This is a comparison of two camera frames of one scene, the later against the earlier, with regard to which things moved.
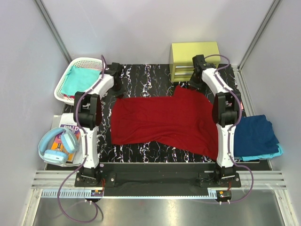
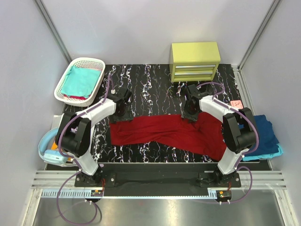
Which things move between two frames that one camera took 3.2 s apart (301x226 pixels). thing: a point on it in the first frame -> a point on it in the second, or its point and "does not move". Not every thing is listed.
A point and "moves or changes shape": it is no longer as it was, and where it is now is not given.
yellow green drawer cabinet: x=182 y=53 does not move
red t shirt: x=185 y=118 moves or changes shape
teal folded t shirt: x=79 y=79 does not move
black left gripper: x=118 y=88 -> x=121 y=117
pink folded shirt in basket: x=73 y=97 does not move
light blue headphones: x=69 y=143 does not move
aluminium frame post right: x=273 y=4 does not move
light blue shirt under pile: x=261 y=157 does not move
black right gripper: x=194 y=85 -> x=185 y=115
